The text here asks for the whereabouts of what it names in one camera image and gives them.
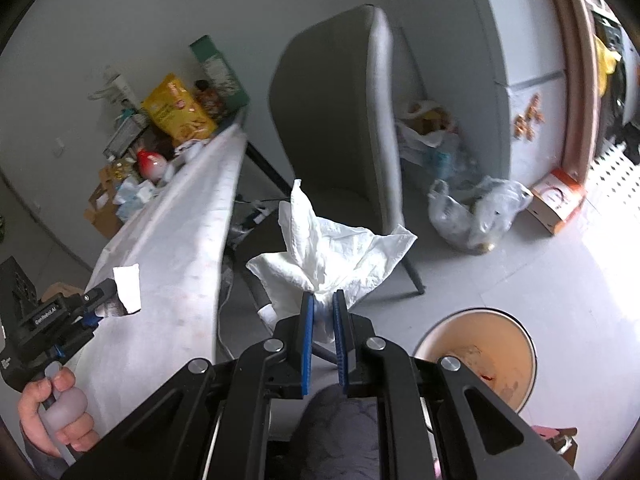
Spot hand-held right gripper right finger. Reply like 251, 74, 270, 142
332, 290, 581, 480

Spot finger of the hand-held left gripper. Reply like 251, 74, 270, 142
82, 280, 122, 332

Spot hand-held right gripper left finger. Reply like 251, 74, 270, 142
62, 292, 316, 480

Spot white paper scrap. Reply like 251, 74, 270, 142
97, 264, 142, 318

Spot white paper napkin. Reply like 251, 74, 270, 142
246, 179, 418, 346

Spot beige round waste bin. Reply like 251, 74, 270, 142
414, 308, 537, 413

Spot person's left hand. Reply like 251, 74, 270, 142
17, 366, 100, 458

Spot large open cardboard box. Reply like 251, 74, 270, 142
82, 167, 126, 238

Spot person's grey trouser leg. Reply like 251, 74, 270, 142
290, 385, 386, 480

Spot white tablecloth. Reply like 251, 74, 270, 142
90, 125, 248, 441

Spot pale blue tissue pack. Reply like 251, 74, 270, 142
116, 180, 156, 218

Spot red and white bottle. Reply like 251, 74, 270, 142
136, 147, 168, 181

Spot silver foil tray stack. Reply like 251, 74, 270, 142
102, 115, 151, 158

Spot clear plastic bag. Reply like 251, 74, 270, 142
427, 176, 533, 253

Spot yellow snack bag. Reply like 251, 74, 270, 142
141, 74, 218, 145

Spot white plastic bag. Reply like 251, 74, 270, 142
395, 101, 461, 166

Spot pink object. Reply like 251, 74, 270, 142
532, 425, 578, 466

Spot grey upholstered chair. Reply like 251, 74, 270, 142
269, 5, 426, 295

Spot green tall box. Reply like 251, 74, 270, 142
189, 35, 251, 111

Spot orange and white box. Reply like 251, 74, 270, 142
530, 169, 587, 236

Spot fridge magnets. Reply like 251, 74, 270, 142
515, 92, 546, 138

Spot white pegboard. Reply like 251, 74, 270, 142
587, 142, 640, 201

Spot white refrigerator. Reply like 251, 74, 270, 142
460, 0, 571, 191

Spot yellow cloth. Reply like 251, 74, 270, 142
595, 35, 621, 96

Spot brown door frame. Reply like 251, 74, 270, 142
545, 0, 601, 186

